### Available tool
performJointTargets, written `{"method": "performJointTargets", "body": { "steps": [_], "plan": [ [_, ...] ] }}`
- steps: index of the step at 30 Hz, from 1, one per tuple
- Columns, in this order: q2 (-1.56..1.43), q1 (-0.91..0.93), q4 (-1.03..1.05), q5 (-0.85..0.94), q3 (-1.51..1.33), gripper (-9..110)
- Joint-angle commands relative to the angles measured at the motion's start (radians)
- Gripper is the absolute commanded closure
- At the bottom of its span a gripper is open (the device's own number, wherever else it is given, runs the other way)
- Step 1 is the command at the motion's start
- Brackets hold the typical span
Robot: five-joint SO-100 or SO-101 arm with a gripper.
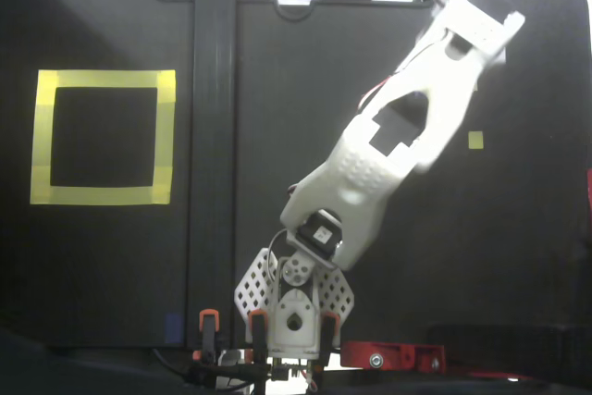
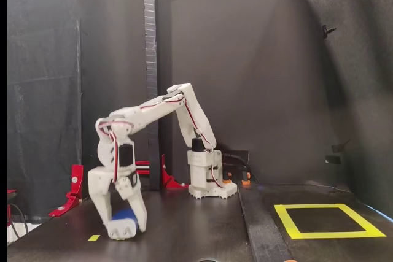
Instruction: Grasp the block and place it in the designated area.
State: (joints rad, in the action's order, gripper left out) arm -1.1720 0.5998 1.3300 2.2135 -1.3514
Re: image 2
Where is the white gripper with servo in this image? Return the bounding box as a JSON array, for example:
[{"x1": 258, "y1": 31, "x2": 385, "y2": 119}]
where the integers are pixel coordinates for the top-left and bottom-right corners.
[{"x1": 87, "y1": 165, "x2": 148, "y2": 233}]

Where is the blue white USB charger block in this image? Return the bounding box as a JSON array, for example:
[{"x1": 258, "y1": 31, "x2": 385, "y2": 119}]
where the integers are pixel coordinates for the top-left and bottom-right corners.
[{"x1": 107, "y1": 208, "x2": 139, "y2": 240}]

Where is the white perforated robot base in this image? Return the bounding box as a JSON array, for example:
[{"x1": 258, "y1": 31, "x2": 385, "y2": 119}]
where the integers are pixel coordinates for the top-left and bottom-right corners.
[{"x1": 187, "y1": 180, "x2": 239, "y2": 200}]

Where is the red screw clamp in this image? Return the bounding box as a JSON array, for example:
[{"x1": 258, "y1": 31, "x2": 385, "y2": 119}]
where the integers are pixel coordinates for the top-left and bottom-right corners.
[{"x1": 134, "y1": 160, "x2": 151, "y2": 179}]

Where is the red clamp part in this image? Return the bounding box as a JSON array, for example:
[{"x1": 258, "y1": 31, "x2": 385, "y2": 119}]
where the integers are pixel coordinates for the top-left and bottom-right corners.
[{"x1": 7, "y1": 188, "x2": 18, "y2": 226}]

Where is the black mesh curtain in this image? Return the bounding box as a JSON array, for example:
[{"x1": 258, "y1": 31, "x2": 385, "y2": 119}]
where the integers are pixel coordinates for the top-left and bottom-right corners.
[{"x1": 7, "y1": 0, "x2": 83, "y2": 223}]

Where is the black flat divider strip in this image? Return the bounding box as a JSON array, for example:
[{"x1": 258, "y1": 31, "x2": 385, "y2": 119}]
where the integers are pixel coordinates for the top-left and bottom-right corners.
[{"x1": 238, "y1": 187, "x2": 294, "y2": 262}]

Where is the yellow tape square outline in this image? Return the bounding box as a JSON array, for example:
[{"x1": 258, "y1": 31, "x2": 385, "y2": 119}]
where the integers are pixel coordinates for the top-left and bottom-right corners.
[{"x1": 274, "y1": 202, "x2": 387, "y2": 241}]

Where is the black cloth backdrop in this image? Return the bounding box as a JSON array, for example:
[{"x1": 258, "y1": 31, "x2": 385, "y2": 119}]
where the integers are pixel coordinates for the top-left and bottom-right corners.
[{"x1": 76, "y1": 0, "x2": 393, "y2": 201}]

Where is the small black clip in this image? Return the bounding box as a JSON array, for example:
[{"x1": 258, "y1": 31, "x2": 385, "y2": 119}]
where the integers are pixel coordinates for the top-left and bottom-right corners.
[{"x1": 321, "y1": 24, "x2": 337, "y2": 39}]

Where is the red angle bracket with bolts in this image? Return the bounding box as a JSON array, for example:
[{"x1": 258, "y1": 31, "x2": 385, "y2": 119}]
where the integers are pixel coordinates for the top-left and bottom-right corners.
[{"x1": 48, "y1": 164, "x2": 84, "y2": 218}]

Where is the black looped cable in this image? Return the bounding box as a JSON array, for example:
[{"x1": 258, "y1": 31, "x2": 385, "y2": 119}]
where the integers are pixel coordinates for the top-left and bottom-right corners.
[{"x1": 7, "y1": 202, "x2": 30, "y2": 243}]

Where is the black vertical post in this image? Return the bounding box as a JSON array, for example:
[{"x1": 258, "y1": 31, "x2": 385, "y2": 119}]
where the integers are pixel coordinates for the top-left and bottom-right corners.
[{"x1": 142, "y1": 0, "x2": 162, "y2": 191}]

